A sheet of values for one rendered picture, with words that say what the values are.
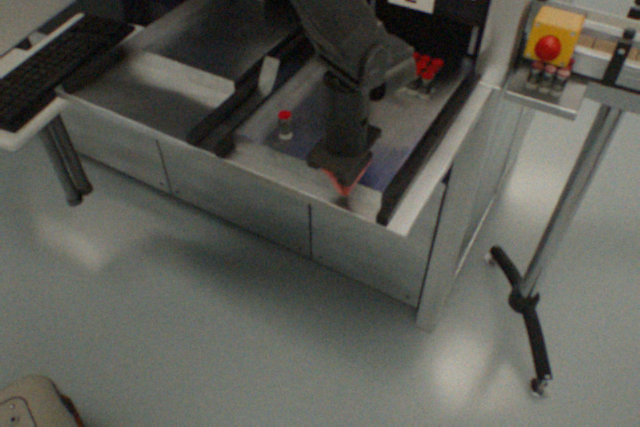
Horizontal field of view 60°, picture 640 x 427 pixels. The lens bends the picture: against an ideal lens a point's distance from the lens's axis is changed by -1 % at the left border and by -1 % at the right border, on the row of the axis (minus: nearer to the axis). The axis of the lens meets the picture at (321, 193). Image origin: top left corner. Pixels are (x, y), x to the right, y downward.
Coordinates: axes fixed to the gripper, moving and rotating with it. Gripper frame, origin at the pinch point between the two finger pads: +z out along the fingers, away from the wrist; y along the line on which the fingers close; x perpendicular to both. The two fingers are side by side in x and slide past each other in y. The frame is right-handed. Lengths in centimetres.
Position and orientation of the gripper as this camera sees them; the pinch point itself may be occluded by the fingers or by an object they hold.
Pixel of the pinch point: (343, 189)
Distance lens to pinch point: 81.4
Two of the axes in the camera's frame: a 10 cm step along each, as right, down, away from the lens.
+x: -8.7, -3.6, 3.4
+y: 5.0, -6.4, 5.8
